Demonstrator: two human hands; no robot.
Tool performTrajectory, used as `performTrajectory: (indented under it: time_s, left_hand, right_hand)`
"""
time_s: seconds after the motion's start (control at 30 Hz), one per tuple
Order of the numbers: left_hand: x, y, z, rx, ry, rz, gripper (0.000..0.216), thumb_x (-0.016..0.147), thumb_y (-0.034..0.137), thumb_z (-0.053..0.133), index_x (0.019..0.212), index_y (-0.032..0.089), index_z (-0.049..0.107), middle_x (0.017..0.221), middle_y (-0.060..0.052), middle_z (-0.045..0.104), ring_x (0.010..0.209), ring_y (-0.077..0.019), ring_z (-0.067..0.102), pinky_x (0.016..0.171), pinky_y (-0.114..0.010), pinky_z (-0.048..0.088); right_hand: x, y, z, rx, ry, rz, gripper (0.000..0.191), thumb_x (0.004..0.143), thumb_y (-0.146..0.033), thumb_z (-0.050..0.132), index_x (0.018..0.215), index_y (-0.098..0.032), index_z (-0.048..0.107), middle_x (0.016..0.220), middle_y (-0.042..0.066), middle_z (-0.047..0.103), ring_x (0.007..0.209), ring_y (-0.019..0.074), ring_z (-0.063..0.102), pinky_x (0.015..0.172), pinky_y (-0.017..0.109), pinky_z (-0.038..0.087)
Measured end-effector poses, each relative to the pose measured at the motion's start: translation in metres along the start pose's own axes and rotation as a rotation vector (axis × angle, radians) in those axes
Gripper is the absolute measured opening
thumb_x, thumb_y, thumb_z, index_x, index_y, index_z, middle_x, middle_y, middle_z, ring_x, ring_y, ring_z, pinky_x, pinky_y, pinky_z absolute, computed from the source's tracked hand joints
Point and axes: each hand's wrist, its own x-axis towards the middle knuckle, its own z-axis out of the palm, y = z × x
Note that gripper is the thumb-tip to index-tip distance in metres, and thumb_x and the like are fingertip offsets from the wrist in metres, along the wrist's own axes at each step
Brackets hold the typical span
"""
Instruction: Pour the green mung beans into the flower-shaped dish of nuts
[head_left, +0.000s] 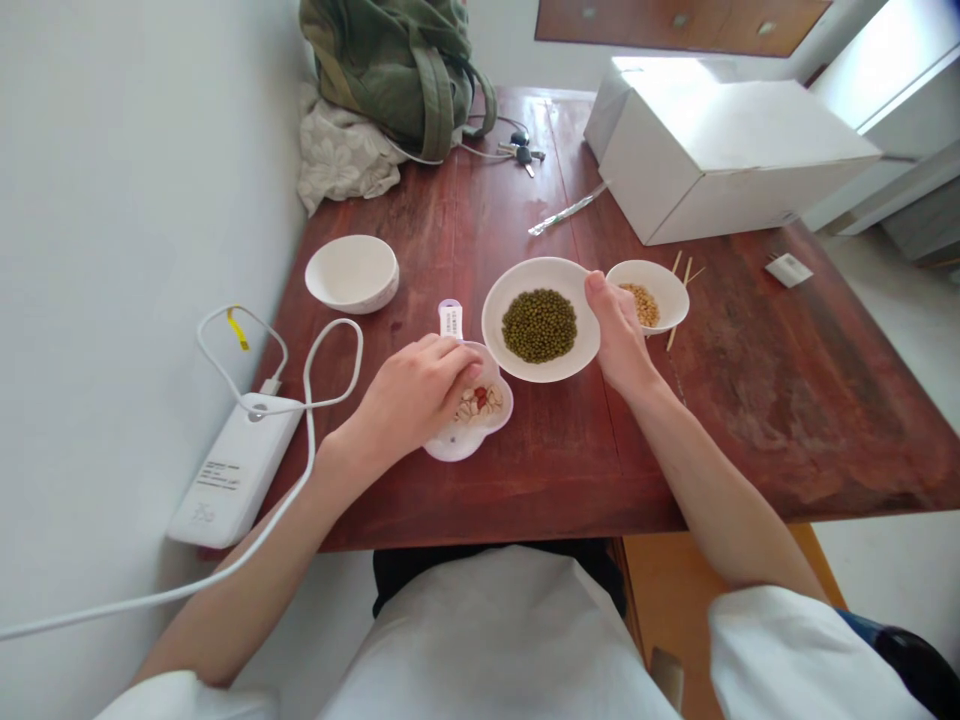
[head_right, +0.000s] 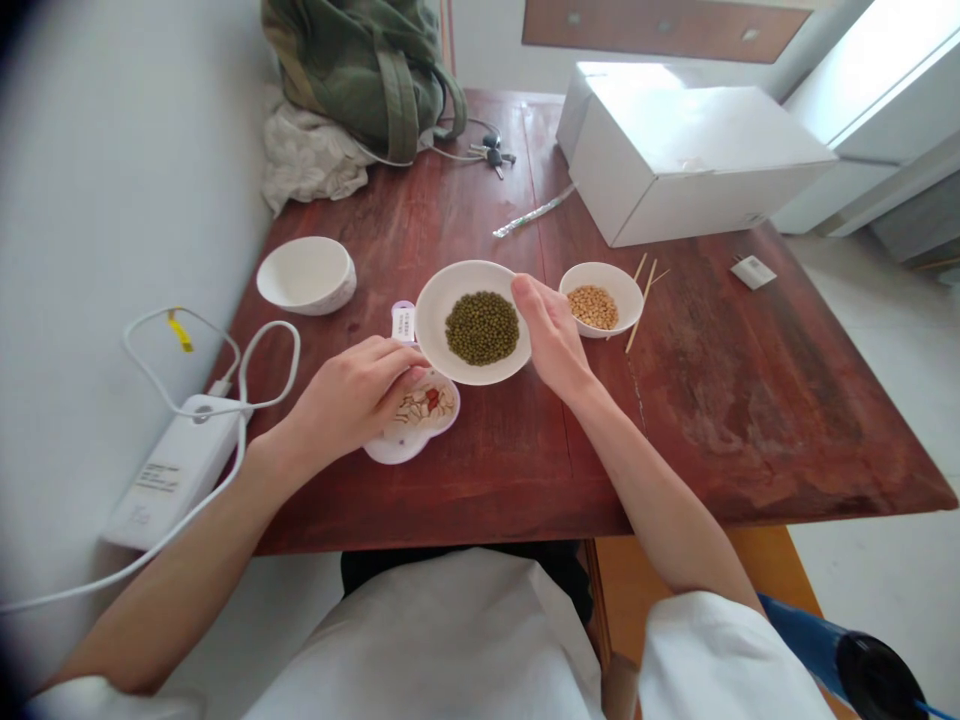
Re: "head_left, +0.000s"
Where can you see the wooden toothpick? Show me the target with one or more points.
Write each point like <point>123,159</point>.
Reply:
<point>677,262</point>
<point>696,277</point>
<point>670,339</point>
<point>687,271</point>

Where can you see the white labelled plastic spoon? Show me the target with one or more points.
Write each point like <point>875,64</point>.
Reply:
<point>451,321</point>

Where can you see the yellow wooden chair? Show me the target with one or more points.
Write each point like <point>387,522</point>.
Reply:
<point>675,592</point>

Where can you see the bunch of keys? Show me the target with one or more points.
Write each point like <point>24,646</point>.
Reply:
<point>523,154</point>

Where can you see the brown wooden cabinet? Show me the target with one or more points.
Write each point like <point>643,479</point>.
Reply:
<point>675,22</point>

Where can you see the white charger plug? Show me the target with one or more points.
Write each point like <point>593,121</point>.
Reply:
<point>787,270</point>

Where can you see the white bowl of green beans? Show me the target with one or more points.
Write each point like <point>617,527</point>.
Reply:
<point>547,274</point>

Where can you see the floral beige cloth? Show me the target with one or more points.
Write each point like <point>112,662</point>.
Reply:
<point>337,161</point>

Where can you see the white power bank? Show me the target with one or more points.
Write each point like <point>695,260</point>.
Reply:
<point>225,472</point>

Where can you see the person's right hand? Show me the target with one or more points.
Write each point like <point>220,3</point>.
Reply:
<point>622,345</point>

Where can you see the person's body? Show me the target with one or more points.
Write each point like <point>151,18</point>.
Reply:
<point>495,645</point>

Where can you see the white cardboard box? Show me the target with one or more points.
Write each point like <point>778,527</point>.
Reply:
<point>720,142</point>

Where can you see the person's left fingers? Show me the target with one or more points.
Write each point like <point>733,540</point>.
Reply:
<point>454,364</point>

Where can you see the green backpack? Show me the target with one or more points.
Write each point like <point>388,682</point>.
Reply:
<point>390,67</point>

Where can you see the small white bowl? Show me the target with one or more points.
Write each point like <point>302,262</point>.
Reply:
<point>667,289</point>

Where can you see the pile of green mung beans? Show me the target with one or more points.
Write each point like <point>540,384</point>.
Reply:
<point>540,326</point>

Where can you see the empty white bowl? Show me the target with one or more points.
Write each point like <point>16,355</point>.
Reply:
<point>351,274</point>

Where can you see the white flower-shaped dish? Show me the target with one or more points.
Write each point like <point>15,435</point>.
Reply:
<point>457,442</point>

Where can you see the person's left hand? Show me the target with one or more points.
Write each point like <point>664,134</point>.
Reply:
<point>405,397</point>

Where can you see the white appliance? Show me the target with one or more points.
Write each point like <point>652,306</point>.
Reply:
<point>900,112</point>

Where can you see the pile of mixed nuts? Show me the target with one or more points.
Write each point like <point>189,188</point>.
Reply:
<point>480,401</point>

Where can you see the pile of yellow soybeans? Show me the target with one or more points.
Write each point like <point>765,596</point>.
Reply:
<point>646,304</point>

